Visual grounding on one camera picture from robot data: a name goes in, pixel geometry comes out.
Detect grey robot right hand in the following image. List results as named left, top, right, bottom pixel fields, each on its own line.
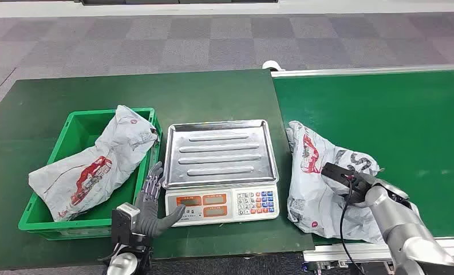
left=340, top=178, right=372, bottom=206

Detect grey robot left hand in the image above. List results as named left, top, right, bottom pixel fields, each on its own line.
left=134, top=161, right=187, bottom=240

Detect grey mailer bag black letters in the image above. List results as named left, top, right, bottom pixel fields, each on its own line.
left=286, top=120, right=385, bottom=245

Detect green conveyor belt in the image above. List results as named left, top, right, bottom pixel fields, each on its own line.
left=273, top=69, right=454, bottom=243

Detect white conveyor roller cap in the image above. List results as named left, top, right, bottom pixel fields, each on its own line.
left=262, top=60, right=286, bottom=72

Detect grey mailer bag red print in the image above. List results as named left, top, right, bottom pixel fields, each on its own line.
left=28, top=105, right=159, bottom=223

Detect white electronic scale steel tray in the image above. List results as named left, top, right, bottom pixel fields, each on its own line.
left=161, top=119, right=281, bottom=227

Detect green plastic crate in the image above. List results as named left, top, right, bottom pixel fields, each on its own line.
left=18, top=107, right=163, bottom=241

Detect dark green table mat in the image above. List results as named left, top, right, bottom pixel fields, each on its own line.
left=0, top=69, right=315, bottom=272

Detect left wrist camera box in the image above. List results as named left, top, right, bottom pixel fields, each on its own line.
left=110, top=202, right=141, bottom=246

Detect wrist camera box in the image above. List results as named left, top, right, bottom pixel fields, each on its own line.
left=110, top=202, right=141, bottom=246
left=321, top=162, right=372, bottom=191

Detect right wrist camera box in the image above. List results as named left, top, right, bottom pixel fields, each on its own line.
left=321, top=162, right=372, bottom=191

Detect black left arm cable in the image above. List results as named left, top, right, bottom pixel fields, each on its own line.
left=99, top=242, right=121, bottom=264

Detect aluminium conveyor frame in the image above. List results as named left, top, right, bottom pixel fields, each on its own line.
left=271, top=64, right=454, bottom=275

